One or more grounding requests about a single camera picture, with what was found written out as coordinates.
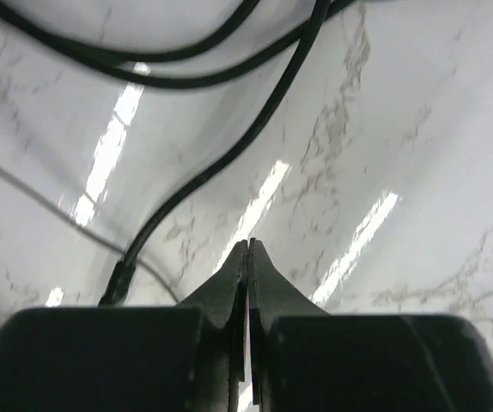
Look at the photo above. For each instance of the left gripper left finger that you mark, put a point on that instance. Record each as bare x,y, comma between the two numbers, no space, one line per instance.
187,357

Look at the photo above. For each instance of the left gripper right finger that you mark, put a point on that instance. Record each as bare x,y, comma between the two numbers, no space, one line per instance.
306,359

